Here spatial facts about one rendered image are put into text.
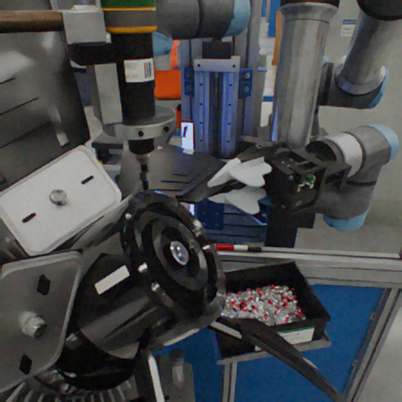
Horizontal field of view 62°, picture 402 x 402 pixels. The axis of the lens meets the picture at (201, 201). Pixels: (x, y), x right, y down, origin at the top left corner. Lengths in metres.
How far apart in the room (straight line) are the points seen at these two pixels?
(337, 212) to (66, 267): 0.52
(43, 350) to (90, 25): 0.23
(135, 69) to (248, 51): 0.88
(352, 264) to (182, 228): 0.65
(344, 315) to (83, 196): 0.87
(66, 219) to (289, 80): 0.45
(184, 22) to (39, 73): 0.29
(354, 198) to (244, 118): 0.64
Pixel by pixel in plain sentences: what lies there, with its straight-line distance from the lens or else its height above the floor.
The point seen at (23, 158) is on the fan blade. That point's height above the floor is 1.28.
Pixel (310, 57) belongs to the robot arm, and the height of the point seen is 1.32.
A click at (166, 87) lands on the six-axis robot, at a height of 0.53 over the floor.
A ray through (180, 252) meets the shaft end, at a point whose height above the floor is 1.23.
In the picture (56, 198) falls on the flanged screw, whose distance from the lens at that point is 0.30.
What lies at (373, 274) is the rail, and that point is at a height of 0.82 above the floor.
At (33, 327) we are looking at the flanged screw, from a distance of 0.24.
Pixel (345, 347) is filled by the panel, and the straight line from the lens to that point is 1.16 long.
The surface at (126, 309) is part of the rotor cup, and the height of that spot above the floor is 1.22.
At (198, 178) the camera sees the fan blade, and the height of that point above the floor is 1.18.
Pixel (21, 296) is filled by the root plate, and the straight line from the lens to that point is 0.23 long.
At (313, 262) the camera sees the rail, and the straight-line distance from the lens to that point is 0.87.
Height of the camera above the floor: 1.40
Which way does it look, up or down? 31 degrees down
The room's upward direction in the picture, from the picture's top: straight up
